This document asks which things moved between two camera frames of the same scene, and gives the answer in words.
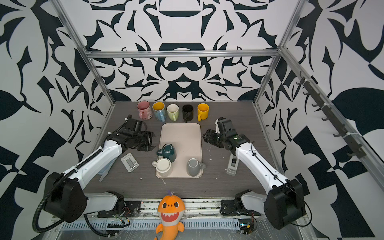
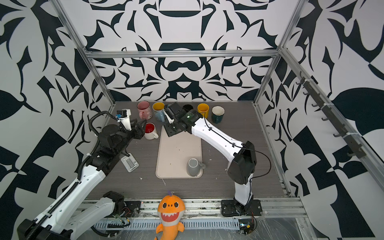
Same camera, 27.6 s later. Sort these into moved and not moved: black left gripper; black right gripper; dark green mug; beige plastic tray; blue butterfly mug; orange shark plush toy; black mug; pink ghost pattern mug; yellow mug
Moved: dark green mug; black left gripper; black right gripper
Not moved: beige plastic tray; pink ghost pattern mug; orange shark plush toy; blue butterfly mug; yellow mug; black mug
